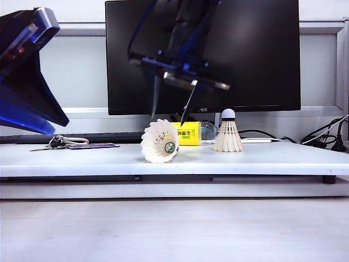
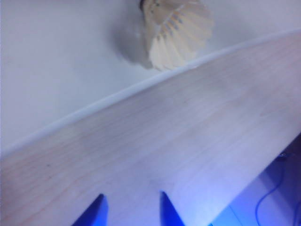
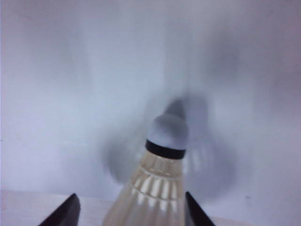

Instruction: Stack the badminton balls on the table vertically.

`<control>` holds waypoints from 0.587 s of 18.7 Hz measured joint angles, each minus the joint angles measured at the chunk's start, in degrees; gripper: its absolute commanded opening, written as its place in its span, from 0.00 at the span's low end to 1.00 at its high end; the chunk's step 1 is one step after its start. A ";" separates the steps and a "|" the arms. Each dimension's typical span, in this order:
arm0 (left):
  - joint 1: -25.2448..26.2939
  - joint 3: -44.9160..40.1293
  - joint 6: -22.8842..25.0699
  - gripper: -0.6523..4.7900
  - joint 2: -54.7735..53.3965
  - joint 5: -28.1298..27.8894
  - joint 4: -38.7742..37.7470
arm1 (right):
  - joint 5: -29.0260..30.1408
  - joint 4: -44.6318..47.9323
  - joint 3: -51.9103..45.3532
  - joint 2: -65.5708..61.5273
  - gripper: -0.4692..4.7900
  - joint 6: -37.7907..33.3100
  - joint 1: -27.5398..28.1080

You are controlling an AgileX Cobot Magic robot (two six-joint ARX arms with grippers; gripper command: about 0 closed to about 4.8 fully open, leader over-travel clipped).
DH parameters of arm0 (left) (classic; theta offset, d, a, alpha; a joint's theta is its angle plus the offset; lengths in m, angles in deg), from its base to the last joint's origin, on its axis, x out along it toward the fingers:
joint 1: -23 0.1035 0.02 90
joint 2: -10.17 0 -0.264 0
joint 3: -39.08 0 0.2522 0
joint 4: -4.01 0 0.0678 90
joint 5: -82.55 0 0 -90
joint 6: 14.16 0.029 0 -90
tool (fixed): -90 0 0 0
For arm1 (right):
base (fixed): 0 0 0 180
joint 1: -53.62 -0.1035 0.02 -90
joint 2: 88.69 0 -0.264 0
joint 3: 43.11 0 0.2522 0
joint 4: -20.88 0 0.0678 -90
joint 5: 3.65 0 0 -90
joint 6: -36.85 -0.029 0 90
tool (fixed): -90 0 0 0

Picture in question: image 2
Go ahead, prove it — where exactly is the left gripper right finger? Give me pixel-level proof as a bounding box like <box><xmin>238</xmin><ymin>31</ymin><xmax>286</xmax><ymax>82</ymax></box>
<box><xmin>159</xmin><ymin>190</ymin><xmax>184</xmax><ymax>226</ymax></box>

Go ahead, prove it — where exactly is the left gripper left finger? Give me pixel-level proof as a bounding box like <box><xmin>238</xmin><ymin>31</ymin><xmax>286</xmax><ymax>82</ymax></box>
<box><xmin>70</xmin><ymin>193</ymin><xmax>110</xmax><ymax>226</ymax></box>

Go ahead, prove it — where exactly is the white desk riser board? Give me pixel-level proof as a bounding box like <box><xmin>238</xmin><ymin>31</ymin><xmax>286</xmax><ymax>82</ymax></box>
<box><xmin>0</xmin><ymin>0</ymin><xmax>301</xmax><ymax>157</ymax></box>

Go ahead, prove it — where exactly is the white feather shuttlecock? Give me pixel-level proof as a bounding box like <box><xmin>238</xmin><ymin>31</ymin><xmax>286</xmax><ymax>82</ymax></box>
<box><xmin>138</xmin><ymin>0</ymin><xmax>214</xmax><ymax>72</ymax></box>

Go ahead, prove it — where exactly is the thin dark floor cable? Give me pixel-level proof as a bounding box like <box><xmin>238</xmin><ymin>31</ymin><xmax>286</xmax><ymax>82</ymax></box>
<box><xmin>255</xmin><ymin>152</ymin><xmax>289</xmax><ymax>226</ymax></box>

